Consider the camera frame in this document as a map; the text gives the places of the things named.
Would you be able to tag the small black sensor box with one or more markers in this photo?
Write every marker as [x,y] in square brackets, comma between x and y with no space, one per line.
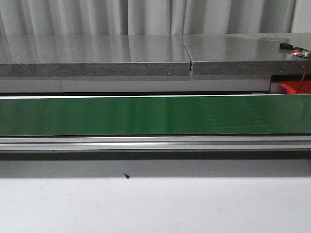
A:
[286,46]

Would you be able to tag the aluminium conveyor frame rail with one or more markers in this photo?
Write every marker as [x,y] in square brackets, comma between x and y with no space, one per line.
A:
[156,147]

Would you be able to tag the green circuit board red LED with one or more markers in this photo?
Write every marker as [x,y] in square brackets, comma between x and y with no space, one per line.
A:
[302,53]

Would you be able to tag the grey stone slab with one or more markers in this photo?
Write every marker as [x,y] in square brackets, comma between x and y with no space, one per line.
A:
[246,54]
[80,55]

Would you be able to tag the green conveyor belt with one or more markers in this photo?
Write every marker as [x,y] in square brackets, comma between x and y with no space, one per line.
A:
[189,115]

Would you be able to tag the grey stone left slab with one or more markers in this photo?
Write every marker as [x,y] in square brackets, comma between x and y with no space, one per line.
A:
[80,55]

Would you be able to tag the red plastic bin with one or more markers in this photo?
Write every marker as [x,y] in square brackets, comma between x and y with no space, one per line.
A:
[293,87]

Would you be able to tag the grey stone right slab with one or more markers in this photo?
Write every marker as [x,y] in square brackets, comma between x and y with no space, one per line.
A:
[246,54]

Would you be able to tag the grey pleated curtain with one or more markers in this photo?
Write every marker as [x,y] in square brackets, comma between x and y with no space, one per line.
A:
[145,17]

